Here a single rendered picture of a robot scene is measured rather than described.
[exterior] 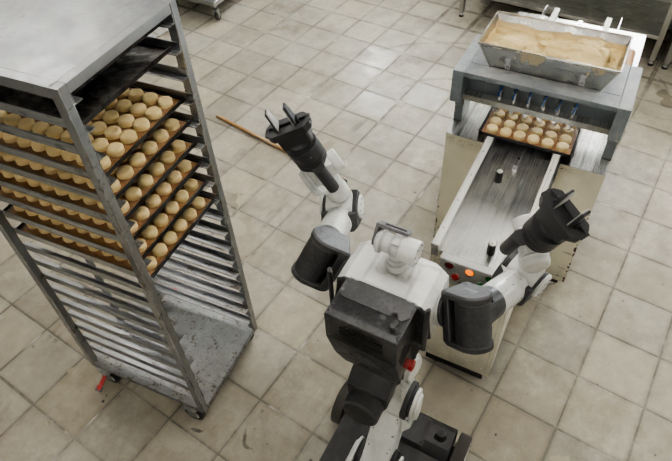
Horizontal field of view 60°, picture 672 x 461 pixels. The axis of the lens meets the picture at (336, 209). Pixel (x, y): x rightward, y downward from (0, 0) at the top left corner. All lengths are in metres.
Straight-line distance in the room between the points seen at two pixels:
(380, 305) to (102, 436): 1.87
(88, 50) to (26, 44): 0.18
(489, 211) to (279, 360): 1.27
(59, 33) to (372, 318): 1.10
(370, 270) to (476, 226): 0.94
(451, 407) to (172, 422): 1.28
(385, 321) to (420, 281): 0.15
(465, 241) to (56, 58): 1.53
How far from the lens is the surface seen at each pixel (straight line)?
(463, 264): 2.25
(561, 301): 3.30
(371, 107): 4.37
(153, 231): 2.04
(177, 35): 1.84
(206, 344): 2.92
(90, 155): 1.64
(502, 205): 2.48
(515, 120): 2.80
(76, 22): 1.80
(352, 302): 1.46
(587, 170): 2.74
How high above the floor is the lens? 2.57
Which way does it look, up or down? 46 degrees down
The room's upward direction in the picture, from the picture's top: 3 degrees counter-clockwise
